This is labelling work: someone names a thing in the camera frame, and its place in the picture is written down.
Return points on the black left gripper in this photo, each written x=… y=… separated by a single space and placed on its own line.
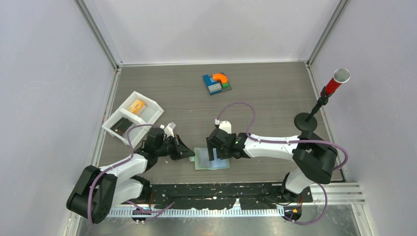
x=181 y=150

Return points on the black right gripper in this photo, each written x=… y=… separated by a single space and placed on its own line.
x=219 y=154

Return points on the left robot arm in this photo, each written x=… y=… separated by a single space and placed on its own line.
x=99 y=189

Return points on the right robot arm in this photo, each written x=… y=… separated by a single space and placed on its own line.
x=314 y=158

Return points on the orange card stack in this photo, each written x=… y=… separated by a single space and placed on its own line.
x=137 y=107

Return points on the white two-compartment tray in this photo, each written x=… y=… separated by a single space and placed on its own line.
x=141 y=123

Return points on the colourful toy block set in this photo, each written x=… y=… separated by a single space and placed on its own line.
x=216 y=83

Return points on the red microphone on stand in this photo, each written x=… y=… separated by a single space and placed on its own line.
x=307 y=121

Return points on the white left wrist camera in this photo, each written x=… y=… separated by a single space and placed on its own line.
x=169 y=129

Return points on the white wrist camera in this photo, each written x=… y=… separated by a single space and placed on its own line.
x=223 y=125
x=169 y=129

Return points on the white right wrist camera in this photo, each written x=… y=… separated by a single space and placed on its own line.
x=223 y=125

